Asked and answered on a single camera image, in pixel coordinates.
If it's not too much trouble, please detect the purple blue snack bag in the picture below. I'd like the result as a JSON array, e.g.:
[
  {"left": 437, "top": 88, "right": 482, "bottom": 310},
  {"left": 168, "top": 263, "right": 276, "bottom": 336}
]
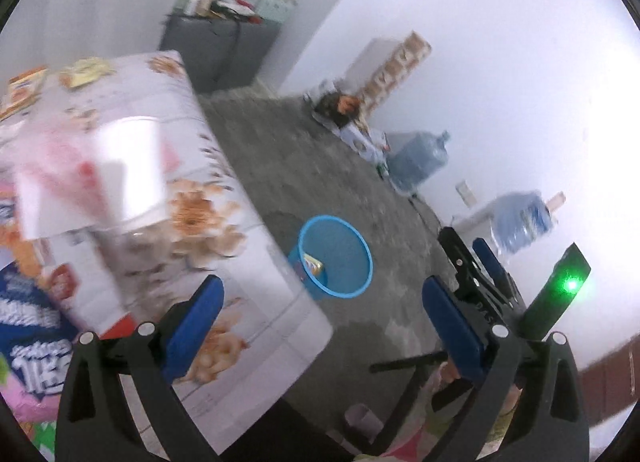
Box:
[{"left": 0, "top": 181, "right": 76, "bottom": 425}]

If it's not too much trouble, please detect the white yogurt bottle red cap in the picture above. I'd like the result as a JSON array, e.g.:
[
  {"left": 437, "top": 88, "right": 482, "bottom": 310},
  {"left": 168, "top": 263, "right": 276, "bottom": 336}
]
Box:
[{"left": 36, "top": 230, "right": 137, "bottom": 338}]

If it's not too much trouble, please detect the blue plastic trash bin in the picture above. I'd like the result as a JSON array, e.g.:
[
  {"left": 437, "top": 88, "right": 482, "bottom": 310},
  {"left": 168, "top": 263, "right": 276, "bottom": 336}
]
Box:
[{"left": 288, "top": 215, "right": 373, "bottom": 300}]

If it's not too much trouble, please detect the water dispenser with jug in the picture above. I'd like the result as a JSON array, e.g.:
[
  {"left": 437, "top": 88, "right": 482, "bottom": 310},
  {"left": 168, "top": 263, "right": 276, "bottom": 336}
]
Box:
[{"left": 452, "top": 191, "right": 566, "bottom": 257}]

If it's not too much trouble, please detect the blue water jug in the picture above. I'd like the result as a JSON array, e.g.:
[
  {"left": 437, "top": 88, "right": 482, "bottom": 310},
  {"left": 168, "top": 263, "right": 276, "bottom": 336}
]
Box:
[{"left": 386, "top": 132, "right": 450, "bottom": 196}]

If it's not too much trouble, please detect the floral tablecloth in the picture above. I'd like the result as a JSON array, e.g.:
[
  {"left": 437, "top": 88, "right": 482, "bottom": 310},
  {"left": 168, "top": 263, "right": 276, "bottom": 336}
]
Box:
[{"left": 1, "top": 50, "right": 332, "bottom": 451}]

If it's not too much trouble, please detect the black orange bag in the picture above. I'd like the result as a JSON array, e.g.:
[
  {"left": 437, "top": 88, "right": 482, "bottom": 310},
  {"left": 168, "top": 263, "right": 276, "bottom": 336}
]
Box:
[{"left": 314, "top": 92, "right": 361, "bottom": 128}]

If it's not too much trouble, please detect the patterned tall board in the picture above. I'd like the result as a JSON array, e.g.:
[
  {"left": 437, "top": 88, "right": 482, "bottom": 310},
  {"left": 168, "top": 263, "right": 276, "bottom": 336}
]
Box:
[{"left": 358, "top": 31, "right": 432, "bottom": 118}]

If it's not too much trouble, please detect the yellow green snack packet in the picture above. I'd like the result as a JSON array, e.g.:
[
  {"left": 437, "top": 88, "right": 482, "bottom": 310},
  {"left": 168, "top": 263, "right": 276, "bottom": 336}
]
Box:
[{"left": 58, "top": 57, "right": 115, "bottom": 89}]

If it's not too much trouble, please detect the orange noodle packet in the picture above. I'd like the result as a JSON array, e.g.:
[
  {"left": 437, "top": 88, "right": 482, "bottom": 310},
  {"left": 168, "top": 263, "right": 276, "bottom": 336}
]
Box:
[{"left": 1, "top": 66, "right": 48, "bottom": 118}]

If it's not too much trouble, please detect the grey cabinet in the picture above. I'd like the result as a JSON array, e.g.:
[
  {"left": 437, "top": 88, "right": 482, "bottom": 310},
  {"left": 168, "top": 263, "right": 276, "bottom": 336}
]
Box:
[{"left": 158, "top": 14, "right": 281, "bottom": 94}]

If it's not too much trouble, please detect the mint green organizer box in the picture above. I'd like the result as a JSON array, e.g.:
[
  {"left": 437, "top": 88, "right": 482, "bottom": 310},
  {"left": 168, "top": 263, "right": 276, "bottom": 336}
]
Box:
[{"left": 253, "top": 0, "right": 296, "bottom": 24}]

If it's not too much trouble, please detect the white small bottle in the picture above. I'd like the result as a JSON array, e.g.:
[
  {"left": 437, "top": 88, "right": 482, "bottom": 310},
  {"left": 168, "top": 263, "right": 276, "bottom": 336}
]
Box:
[{"left": 183, "top": 0, "right": 201, "bottom": 17}]

